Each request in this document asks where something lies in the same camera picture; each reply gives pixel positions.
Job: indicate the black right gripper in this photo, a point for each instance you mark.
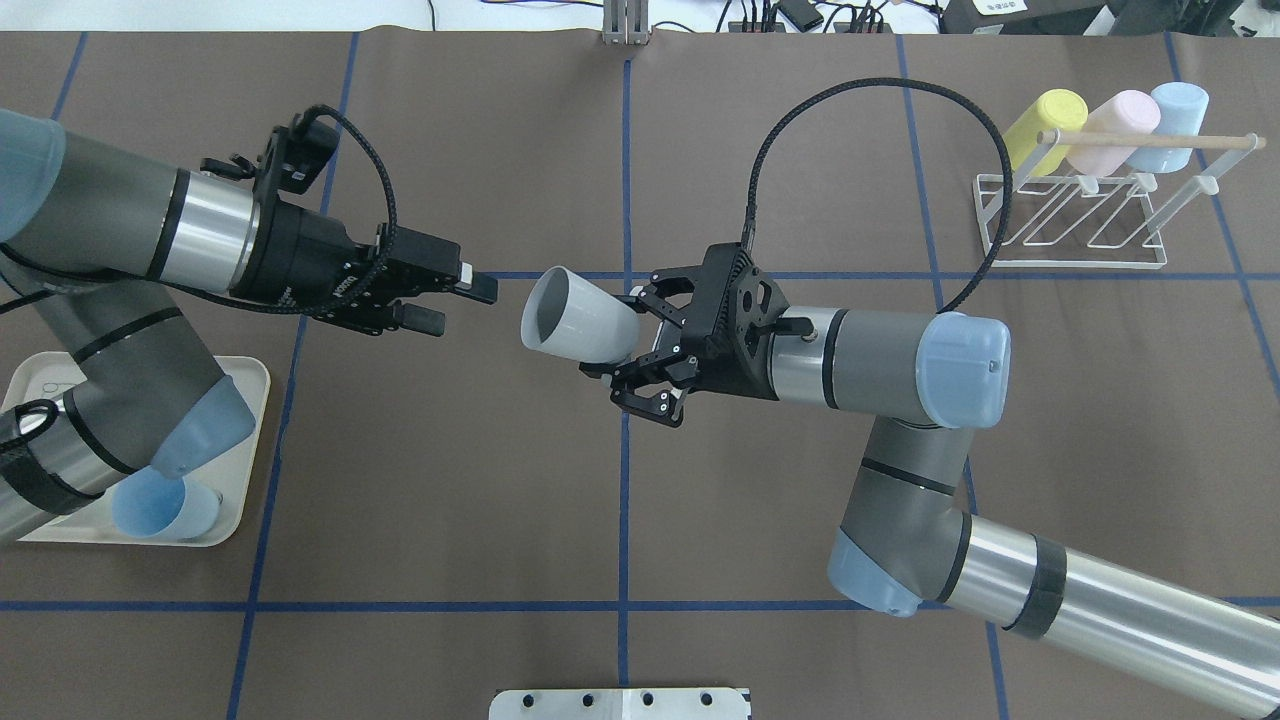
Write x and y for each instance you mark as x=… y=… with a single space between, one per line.
x=748 y=375

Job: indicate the pink plastic cup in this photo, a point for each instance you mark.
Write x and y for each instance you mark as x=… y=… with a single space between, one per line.
x=1129 y=112

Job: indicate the aluminium frame post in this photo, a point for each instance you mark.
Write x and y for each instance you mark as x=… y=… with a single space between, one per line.
x=626 y=22

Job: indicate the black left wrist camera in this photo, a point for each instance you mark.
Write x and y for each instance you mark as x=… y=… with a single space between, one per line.
x=294 y=157

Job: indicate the yellow plastic cup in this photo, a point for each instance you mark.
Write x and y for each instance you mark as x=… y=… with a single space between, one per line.
x=1058 y=108

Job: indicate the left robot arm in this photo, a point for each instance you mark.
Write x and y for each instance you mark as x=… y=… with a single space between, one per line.
x=97 y=238

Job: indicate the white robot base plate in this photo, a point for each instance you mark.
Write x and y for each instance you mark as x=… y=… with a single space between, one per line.
x=623 y=703

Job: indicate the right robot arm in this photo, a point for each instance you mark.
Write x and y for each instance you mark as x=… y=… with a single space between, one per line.
x=928 y=381

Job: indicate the blue plastic cup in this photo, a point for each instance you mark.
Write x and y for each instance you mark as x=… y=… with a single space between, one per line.
x=148 y=505
x=1183 y=106

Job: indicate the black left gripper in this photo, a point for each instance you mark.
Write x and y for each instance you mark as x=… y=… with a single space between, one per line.
x=298 y=256

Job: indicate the white wire cup rack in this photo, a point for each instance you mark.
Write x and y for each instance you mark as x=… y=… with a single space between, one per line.
x=1072 y=221

